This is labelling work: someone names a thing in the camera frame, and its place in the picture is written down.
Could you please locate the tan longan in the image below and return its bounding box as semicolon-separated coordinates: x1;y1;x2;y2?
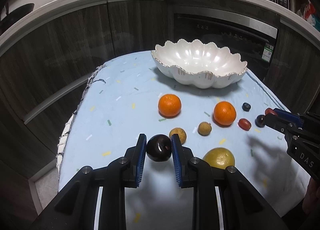
197;122;212;136
169;127;187;144

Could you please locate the light blue patterned tablecloth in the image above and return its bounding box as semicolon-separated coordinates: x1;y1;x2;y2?
59;52;309;215

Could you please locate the yellow-green round fruit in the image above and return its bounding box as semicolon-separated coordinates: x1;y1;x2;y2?
203;147;235;169

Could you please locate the orange tangerine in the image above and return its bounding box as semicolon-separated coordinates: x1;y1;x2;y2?
213;101;236;127
158;94;182;117

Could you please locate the person's right hand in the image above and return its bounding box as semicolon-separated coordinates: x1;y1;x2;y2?
302;178;320;214

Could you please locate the dark plum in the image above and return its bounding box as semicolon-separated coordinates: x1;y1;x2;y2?
146;134;172;162

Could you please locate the built-in black dishwasher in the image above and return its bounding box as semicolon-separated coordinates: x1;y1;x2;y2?
174;6;278;81

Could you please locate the red plastic bag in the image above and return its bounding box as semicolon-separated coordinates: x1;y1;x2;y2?
297;0;316;26

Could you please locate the dark grape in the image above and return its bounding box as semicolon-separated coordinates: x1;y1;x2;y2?
255;115;265;128

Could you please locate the black wok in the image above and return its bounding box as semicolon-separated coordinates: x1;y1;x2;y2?
1;3;35;34

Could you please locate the blueberry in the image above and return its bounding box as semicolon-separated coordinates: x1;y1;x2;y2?
242;102;251;112

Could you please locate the white scalloped ceramic bowl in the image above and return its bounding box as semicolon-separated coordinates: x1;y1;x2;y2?
151;39;247;89

